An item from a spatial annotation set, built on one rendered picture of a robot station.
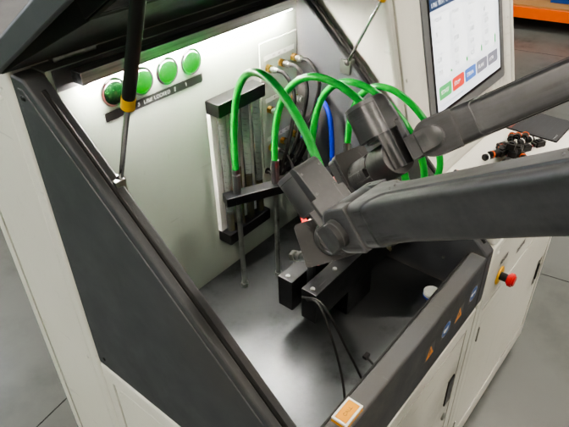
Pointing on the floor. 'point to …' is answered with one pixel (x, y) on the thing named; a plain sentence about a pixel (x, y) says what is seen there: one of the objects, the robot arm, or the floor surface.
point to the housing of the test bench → (46, 258)
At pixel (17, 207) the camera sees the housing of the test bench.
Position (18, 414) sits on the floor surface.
